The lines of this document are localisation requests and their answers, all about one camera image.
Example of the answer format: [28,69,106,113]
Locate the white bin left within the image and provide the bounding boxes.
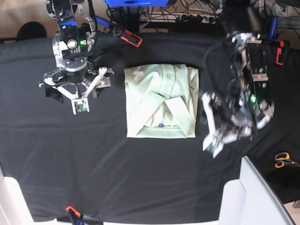
[0,170,34,225]

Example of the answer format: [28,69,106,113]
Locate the orange handled scissors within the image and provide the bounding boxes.
[274,152,300,169]

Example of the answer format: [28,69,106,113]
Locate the blue box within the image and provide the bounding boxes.
[104,0,169,7]

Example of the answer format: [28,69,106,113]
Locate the light green T-shirt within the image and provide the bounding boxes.
[124,64,200,139]

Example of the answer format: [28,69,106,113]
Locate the black round stool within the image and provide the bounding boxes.
[16,22,47,40]

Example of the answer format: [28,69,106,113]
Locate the blue red clamp right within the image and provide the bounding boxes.
[267,17,290,66]

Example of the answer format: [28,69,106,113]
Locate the blue red clamp left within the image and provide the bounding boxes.
[96,16,143,47]

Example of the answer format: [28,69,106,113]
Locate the blue red clamp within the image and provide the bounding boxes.
[96,16,143,47]
[267,17,290,66]
[65,205,104,225]

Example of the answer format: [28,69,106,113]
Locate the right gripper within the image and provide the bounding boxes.
[38,67,114,115]

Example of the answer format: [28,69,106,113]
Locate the blue red clamp bottom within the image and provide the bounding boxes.
[65,205,104,225]

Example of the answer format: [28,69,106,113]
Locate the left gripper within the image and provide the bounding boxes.
[202,92,275,158]

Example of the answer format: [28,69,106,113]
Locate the black table cloth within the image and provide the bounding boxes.
[0,33,300,224]

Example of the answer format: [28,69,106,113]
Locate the white power strip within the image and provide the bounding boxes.
[140,12,216,23]

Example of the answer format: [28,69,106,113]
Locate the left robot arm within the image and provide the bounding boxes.
[201,0,275,157]

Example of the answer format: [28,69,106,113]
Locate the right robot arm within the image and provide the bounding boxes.
[39,0,114,114]

